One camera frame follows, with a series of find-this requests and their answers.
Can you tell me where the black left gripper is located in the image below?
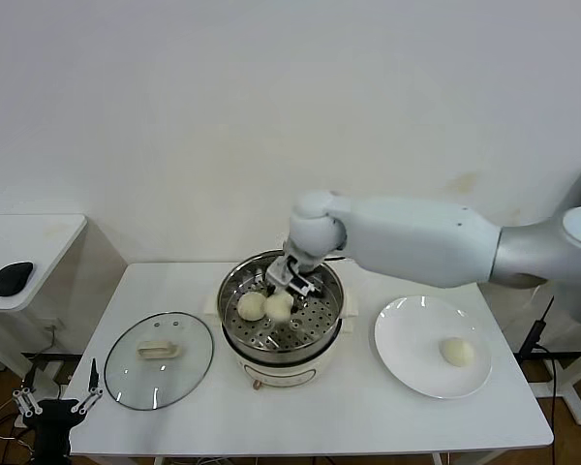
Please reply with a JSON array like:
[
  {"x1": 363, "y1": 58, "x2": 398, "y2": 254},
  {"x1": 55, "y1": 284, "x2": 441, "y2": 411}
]
[{"x1": 12, "y1": 357, "x2": 103, "y2": 465}]

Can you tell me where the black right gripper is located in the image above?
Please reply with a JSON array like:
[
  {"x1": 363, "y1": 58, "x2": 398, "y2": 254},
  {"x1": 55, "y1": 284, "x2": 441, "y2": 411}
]
[{"x1": 251, "y1": 250, "x2": 330, "y2": 311}]

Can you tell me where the white steamed baozi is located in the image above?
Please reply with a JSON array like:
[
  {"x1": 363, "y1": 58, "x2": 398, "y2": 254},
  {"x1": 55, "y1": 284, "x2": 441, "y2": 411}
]
[
  {"x1": 438, "y1": 337, "x2": 475, "y2": 368},
  {"x1": 263, "y1": 290, "x2": 294, "y2": 324},
  {"x1": 236, "y1": 293, "x2": 268, "y2": 323}
]

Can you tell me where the glass lid with cream handle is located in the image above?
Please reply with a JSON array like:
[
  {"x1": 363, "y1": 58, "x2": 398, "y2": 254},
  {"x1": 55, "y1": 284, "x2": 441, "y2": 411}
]
[{"x1": 103, "y1": 312, "x2": 215, "y2": 412}]

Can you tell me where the stainless steel steamer basket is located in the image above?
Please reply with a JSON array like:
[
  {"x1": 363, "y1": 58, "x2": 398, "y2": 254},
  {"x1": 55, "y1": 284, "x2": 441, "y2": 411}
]
[{"x1": 216, "y1": 250, "x2": 344, "y2": 362}]

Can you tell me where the cream electric cooking pot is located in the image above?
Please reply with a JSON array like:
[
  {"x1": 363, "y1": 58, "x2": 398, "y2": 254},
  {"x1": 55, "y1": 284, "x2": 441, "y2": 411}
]
[{"x1": 203, "y1": 288, "x2": 359, "y2": 391}]

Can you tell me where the black computer mouse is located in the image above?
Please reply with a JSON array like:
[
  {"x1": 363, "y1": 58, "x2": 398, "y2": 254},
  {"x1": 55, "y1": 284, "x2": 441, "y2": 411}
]
[{"x1": 0, "y1": 262, "x2": 34, "y2": 297}]

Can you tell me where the white round plate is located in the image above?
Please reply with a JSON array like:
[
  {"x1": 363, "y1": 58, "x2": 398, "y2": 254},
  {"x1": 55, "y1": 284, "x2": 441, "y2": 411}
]
[{"x1": 373, "y1": 295, "x2": 493, "y2": 399}]

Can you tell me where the white cable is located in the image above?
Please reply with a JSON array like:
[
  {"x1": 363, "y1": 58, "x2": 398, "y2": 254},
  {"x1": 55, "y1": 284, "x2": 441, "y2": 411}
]
[{"x1": 521, "y1": 286, "x2": 544, "y2": 311}]

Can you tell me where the black cable with inline adapter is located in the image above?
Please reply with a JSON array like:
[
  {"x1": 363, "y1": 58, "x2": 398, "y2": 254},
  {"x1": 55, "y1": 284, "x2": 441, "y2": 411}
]
[{"x1": 512, "y1": 290, "x2": 566, "y2": 465}]

